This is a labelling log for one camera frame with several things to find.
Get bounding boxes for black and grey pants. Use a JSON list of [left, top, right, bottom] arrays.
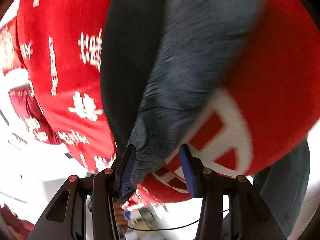
[[100, 0, 273, 201]]

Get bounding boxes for person's left hand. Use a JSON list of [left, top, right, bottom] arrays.
[[113, 202, 129, 233]]

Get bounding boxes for blue jeans legs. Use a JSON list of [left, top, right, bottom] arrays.
[[252, 139, 310, 237]]

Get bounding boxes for red sofa cover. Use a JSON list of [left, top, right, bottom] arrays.
[[0, 0, 320, 212]]

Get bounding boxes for black cable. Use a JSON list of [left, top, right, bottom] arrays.
[[123, 208, 231, 231]]

